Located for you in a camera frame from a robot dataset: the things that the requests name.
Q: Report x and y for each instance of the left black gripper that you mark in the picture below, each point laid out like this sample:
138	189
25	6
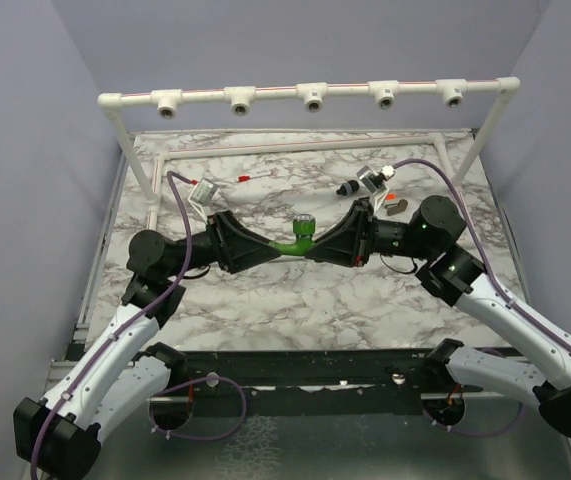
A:
236	246

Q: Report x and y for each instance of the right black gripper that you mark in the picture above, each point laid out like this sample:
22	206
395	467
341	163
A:
350	241

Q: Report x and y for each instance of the green plastic water faucet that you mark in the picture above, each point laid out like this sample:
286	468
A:
303	228

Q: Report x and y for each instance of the white PVC pipe rack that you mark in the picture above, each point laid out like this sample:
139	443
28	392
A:
312	95

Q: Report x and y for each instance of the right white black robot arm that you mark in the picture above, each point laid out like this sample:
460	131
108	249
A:
462	281

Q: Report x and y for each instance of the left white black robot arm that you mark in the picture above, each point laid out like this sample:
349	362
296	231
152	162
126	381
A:
62	433

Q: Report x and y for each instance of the black grey faucet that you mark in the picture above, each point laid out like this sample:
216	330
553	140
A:
348	188

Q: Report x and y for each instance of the brown metal lever piece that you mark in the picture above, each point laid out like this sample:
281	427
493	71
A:
395	208

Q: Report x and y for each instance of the red capped white pen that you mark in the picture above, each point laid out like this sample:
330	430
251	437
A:
254	176

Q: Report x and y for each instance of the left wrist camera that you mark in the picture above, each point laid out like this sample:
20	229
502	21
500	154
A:
201	196

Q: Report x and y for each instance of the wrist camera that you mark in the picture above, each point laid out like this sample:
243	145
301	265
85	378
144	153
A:
201	196
376	183

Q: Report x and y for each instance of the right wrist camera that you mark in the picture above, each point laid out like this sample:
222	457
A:
376	183

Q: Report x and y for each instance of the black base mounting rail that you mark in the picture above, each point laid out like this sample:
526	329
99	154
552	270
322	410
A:
300	383

